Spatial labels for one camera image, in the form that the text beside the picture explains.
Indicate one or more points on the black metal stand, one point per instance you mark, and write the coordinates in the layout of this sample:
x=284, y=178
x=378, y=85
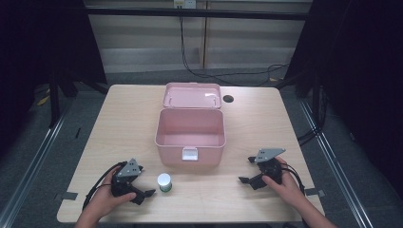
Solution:
x=54, y=101

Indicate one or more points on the metal floor rail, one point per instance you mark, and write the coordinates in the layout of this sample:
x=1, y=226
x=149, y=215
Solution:
x=335, y=164
x=31, y=164

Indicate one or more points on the pink plastic storage box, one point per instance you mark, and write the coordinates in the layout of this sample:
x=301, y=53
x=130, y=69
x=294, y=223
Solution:
x=190, y=123

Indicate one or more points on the person's left hand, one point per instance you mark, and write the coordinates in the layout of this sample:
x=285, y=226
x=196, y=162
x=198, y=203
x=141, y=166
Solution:
x=103, y=199

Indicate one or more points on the black horizontal frame bar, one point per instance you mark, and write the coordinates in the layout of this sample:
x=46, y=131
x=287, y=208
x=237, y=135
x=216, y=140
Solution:
x=196, y=13

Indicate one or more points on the small white-capped green jar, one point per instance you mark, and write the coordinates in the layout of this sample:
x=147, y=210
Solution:
x=164, y=181

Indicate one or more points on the small black floor piece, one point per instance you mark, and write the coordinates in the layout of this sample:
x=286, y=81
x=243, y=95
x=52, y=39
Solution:
x=77, y=132

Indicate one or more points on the person's right hand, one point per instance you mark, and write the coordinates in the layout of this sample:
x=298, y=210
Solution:
x=286, y=188

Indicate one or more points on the white wall power outlet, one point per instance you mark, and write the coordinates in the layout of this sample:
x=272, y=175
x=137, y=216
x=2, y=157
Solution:
x=184, y=3

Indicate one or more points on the grey tape strip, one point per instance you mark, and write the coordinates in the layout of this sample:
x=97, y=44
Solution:
x=315, y=192
x=69, y=196

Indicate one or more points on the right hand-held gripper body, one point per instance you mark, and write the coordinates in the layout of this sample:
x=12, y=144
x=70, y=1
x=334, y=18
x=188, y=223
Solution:
x=271, y=164

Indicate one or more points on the black curtain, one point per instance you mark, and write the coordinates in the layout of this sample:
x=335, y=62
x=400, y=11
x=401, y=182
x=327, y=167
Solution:
x=358, y=79
x=41, y=47

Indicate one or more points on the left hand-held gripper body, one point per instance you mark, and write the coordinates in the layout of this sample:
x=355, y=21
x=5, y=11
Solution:
x=124, y=181

